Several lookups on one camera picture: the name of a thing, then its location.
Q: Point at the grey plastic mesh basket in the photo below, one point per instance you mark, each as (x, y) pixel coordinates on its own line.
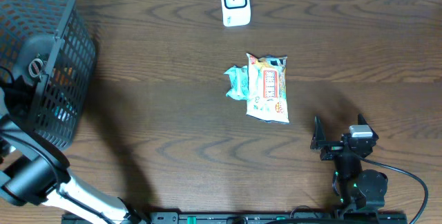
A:
(52, 27)

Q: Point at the green Zam-Buk box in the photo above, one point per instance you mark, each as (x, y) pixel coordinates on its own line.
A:
(37, 66)

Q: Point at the yellow wet wipes pack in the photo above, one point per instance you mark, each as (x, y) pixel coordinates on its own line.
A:
(267, 98)

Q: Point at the white barcode scanner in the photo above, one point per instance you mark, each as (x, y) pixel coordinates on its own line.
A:
(236, 12)

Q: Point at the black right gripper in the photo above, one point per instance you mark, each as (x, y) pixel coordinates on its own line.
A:
(333, 148)

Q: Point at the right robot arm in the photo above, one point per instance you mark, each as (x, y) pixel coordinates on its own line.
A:
(359, 190)

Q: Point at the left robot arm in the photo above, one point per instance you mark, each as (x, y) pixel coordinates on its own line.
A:
(41, 176)

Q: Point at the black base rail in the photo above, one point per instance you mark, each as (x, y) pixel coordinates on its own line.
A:
(254, 218)

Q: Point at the light green tissue pack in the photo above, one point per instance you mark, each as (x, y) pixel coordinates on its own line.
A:
(239, 80)

